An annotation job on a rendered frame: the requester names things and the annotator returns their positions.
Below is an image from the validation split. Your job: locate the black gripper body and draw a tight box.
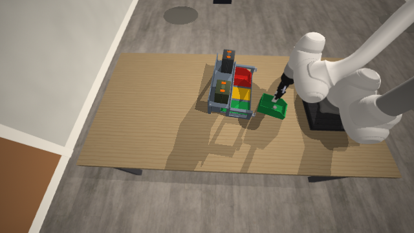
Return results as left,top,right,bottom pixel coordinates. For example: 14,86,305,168
281,73,294,88

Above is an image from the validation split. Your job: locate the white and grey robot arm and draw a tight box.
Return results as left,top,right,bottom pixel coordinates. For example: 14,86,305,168
284,0,414,144

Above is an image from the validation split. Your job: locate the red bin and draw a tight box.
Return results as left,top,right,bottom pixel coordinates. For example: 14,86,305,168
234,67,252,87

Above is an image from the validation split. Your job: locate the green bin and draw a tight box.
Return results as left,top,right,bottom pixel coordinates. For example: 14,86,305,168
257,93,288,120

